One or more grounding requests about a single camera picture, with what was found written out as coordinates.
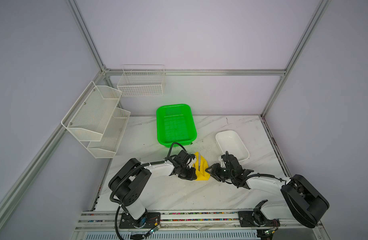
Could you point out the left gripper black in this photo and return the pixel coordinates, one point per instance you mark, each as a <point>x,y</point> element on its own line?
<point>191,176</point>

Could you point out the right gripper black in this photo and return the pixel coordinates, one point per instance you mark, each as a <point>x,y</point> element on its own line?
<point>214,173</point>

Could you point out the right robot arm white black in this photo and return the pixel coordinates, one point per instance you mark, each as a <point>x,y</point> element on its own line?
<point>301,201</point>

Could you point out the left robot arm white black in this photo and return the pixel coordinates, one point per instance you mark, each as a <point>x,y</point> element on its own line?
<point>129,182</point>

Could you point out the white rectangular dish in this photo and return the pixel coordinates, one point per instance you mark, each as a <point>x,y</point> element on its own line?
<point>230,141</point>

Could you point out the green plastic basket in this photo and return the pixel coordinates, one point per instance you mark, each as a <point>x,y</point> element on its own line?
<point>175,123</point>

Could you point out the white mesh two-tier shelf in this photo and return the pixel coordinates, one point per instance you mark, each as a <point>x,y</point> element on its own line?
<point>97,121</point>

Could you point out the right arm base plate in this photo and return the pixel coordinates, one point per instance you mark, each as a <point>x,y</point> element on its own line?
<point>256,219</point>

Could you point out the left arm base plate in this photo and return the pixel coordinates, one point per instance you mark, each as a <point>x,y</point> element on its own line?
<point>139,222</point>

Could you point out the white wire basket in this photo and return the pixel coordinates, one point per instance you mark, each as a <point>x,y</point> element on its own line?
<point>142,80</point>

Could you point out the aluminium front rail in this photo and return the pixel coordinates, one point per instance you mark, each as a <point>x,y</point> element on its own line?
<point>200,220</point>

